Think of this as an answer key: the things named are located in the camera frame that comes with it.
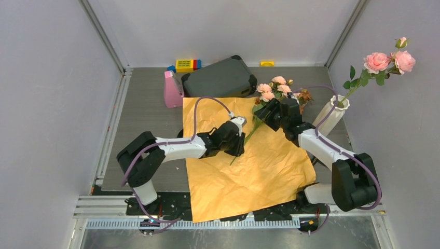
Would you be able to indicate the white ribbed vase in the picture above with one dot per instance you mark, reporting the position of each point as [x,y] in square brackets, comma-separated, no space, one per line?
[331,114]

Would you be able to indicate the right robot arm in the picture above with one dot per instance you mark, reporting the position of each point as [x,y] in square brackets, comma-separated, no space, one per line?
[354,183]

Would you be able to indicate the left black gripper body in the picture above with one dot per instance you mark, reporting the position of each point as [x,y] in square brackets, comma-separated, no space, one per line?
[232,148]

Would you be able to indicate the red blue toy block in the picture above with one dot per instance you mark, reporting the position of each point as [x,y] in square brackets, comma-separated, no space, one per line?
[197,64]

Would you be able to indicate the pink rose stem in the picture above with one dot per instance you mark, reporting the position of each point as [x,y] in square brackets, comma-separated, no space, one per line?
[379,66]

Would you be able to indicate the orange flower bouquet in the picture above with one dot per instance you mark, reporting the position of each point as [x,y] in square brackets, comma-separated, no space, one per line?
[270,171]

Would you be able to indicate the remaining flower bunch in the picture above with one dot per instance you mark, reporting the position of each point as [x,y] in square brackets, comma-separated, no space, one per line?
[303,96]

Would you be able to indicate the small yellow toy piece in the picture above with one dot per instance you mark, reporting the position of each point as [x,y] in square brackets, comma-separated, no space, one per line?
[267,63]

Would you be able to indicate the peach rose stem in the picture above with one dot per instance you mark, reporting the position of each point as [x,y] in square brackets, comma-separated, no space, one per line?
[267,92]

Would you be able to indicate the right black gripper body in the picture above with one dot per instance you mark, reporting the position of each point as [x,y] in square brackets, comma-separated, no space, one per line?
[283,122]

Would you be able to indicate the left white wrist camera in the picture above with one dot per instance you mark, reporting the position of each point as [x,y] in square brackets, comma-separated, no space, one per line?
[239,121]

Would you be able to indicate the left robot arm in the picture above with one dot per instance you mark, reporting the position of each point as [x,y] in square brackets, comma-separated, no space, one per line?
[143,156]

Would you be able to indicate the yellow toy block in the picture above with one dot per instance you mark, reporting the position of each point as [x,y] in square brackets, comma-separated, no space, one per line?
[185,66]

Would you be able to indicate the dark grey hard case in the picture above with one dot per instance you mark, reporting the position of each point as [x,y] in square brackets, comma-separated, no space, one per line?
[227,78]

